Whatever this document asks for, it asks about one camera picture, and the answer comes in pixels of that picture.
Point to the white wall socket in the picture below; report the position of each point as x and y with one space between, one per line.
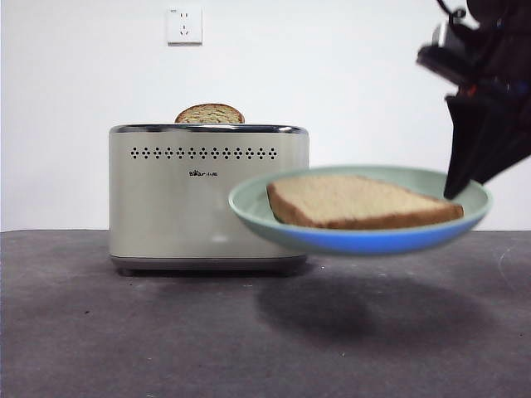
185 25

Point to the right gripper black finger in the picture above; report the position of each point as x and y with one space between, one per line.
464 141
510 141

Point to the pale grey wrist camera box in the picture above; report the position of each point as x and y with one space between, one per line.
440 37

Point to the cream two-slot toaster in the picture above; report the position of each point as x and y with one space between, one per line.
166 215

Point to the pale green round plate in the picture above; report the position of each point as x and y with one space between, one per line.
357 242

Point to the light square bread slice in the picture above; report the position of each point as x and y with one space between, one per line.
352 201

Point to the seeded dark-crust bread slice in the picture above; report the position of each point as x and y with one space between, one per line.
209 115

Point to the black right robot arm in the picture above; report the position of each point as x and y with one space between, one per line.
506 41

